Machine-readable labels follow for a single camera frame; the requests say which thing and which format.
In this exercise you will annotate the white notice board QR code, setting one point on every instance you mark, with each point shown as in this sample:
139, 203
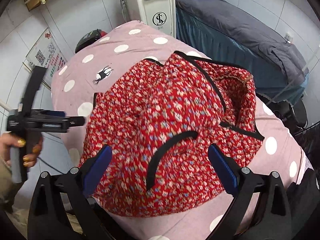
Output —
46, 53

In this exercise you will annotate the left hand gold nails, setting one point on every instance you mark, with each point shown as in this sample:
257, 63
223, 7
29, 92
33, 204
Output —
18, 154

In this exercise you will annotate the black red helmet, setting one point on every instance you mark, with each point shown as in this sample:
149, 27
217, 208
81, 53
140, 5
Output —
89, 39

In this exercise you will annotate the teal bed skirt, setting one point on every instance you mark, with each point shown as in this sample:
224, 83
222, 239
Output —
270, 83

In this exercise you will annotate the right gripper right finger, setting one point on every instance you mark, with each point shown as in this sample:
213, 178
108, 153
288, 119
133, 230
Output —
272, 216

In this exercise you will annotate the white machine with display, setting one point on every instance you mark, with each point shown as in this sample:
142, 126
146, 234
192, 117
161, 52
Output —
159, 14

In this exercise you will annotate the grey blanket on bed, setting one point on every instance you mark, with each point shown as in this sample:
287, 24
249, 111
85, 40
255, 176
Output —
251, 33

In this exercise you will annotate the pink polka dot bedsheet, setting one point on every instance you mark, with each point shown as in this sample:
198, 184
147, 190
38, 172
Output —
97, 67

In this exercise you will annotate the red floral quilted jacket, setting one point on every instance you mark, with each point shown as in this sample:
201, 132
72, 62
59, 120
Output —
159, 120

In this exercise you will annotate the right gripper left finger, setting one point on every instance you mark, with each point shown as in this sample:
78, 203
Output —
47, 216

